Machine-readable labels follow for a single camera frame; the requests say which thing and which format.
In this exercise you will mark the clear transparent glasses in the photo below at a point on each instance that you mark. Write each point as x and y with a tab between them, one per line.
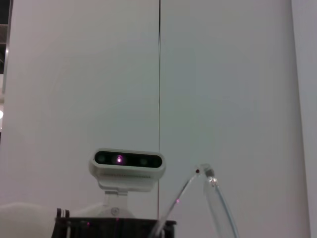
210	178

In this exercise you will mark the black robot torso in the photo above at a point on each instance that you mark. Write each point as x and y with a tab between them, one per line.
111	229

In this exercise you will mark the silver head depth camera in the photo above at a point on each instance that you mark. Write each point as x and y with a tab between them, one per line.
126	171

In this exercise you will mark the silver head camera mount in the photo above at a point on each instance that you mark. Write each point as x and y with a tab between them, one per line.
116	203

